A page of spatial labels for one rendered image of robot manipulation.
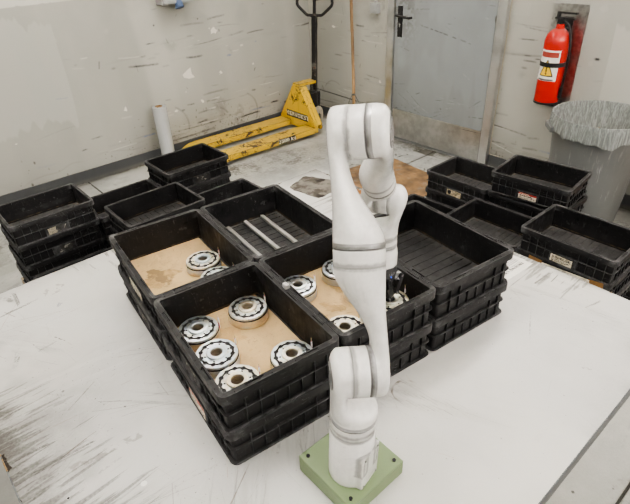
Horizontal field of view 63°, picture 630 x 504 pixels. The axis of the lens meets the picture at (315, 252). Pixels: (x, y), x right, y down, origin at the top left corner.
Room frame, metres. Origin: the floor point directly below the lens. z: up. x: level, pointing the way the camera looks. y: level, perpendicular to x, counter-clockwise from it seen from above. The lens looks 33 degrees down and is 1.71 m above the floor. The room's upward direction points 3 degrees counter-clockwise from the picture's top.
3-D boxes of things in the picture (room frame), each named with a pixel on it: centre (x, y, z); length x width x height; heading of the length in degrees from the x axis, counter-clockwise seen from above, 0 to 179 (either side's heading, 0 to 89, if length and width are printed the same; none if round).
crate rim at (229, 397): (0.95, 0.18, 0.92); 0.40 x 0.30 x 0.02; 33
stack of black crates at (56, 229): (2.32, 1.33, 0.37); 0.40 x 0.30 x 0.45; 130
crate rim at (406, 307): (1.11, -0.07, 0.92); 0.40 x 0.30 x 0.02; 33
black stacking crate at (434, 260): (1.28, -0.32, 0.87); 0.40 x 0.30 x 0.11; 33
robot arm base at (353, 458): (0.67, -0.06, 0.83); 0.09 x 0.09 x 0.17; 52
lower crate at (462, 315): (1.28, -0.32, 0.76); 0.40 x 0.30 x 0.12; 33
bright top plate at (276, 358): (0.89, 0.07, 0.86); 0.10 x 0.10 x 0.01
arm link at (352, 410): (0.67, -0.06, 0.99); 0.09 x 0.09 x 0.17; 3
